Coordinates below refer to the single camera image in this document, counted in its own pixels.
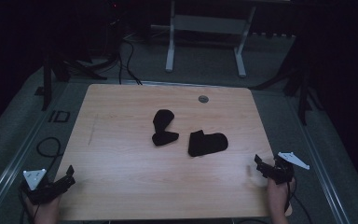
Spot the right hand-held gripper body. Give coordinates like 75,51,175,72
268,151,310,186

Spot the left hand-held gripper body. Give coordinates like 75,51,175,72
20,168,64,206

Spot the black sock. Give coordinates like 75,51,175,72
187,129,229,158
151,108,180,147

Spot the person's right hand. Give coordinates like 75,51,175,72
267,179,296,217

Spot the person's left hand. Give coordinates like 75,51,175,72
23,194,62,224

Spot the black metal stand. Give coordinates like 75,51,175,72
34,50,108,112
251,32,325,127

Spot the metal floor rail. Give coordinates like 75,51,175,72
283,92,352,224
0,81,73,220

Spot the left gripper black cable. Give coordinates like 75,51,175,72
18,185,41,224

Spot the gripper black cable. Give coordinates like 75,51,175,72
18,185,41,224
286,177,313,224

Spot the black looped floor cable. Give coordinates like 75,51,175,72
35,136,64,171

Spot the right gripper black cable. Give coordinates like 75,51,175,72
286,177,313,224

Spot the black background cable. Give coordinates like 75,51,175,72
117,35,144,86

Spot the white desk frame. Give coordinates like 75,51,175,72
150,0,293,78

